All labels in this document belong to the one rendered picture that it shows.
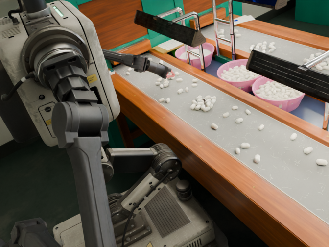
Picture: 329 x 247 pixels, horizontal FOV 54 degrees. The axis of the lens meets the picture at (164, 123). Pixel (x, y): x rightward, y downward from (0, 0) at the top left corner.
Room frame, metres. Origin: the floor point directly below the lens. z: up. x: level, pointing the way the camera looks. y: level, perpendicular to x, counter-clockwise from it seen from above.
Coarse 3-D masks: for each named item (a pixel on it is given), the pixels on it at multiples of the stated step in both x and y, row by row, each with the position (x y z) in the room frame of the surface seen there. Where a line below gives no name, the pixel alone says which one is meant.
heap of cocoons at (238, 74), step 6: (240, 66) 1.72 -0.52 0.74; (228, 72) 1.68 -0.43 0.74; (234, 72) 1.66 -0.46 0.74; (240, 72) 1.66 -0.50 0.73; (246, 72) 1.64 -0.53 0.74; (252, 72) 1.64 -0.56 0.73; (228, 78) 1.62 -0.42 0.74; (234, 78) 1.60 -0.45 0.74; (240, 78) 1.57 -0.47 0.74; (246, 78) 1.58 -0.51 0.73; (252, 78) 1.55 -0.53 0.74
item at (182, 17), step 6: (168, 12) 1.83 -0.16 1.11; (174, 12) 1.86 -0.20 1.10; (180, 12) 1.87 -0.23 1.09; (192, 12) 1.73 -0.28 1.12; (156, 18) 1.79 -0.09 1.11; (180, 18) 1.69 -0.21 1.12; (186, 18) 1.71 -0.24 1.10; (198, 18) 1.73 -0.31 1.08; (168, 24) 1.68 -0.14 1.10; (198, 24) 1.73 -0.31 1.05; (186, 48) 1.87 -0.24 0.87; (198, 48) 1.75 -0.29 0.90; (186, 54) 1.88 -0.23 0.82; (192, 54) 1.81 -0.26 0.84; (198, 54) 1.78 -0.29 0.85; (204, 66) 1.73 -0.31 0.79
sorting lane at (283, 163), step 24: (120, 72) 2.02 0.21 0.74; (168, 96) 1.57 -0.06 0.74; (192, 96) 1.51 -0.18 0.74; (216, 96) 1.46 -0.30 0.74; (192, 120) 1.30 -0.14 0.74; (216, 120) 1.25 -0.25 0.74; (264, 120) 1.17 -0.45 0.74; (216, 144) 1.08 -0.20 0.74; (240, 144) 1.05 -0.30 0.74; (264, 144) 1.01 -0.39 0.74; (288, 144) 0.98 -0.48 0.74; (312, 144) 0.95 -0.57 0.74; (264, 168) 0.88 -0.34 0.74; (288, 168) 0.85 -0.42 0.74; (312, 168) 0.82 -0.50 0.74; (288, 192) 0.74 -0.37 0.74; (312, 192) 0.72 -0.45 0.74
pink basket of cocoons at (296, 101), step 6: (258, 84) 1.47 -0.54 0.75; (252, 90) 1.40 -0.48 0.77; (258, 96) 1.32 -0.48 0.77; (300, 96) 1.25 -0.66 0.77; (270, 102) 1.28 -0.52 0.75; (276, 102) 1.26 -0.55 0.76; (282, 102) 1.25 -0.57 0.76; (288, 102) 1.24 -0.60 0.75; (294, 102) 1.25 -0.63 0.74; (282, 108) 1.26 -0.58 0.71; (288, 108) 1.26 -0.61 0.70; (294, 108) 1.27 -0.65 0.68
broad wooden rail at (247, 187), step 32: (128, 96) 1.63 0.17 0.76; (160, 128) 1.29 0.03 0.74; (192, 128) 1.20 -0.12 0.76; (192, 160) 1.05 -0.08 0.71; (224, 160) 0.95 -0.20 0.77; (224, 192) 0.86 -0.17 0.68; (256, 192) 0.75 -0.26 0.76; (256, 224) 0.71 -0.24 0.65; (288, 224) 0.60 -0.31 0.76; (320, 224) 0.58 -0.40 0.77
